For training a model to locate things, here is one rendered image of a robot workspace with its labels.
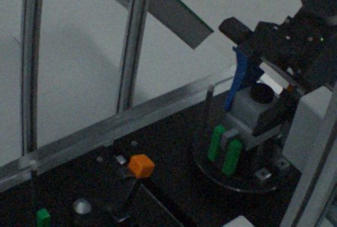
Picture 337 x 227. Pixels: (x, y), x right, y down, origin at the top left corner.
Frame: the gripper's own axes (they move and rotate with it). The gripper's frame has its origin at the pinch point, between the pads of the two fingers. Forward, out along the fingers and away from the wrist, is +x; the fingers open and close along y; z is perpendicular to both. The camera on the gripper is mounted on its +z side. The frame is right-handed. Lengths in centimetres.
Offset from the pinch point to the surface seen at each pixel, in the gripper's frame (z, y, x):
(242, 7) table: -48, -40, -12
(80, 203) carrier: 16.8, 0.1, 18.9
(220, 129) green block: 0.2, -1.4, 5.6
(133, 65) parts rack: -2.6, -19.5, 7.2
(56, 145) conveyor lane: 5.3, -15.9, 20.9
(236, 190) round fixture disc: -2.5, 4.3, 10.0
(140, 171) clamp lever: 12.5, 0.8, 12.9
